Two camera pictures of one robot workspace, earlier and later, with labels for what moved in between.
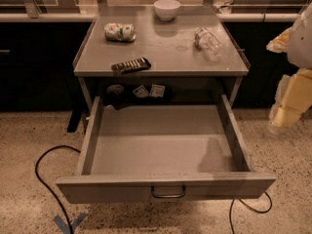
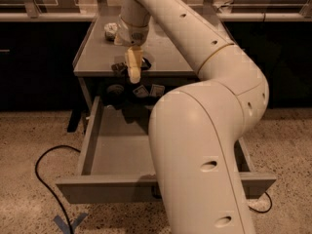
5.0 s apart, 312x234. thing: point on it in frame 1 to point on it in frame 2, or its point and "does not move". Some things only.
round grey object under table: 117,89 does not move
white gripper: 301,46 to 133,35
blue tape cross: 64,227 does not move
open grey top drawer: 134,153 does not move
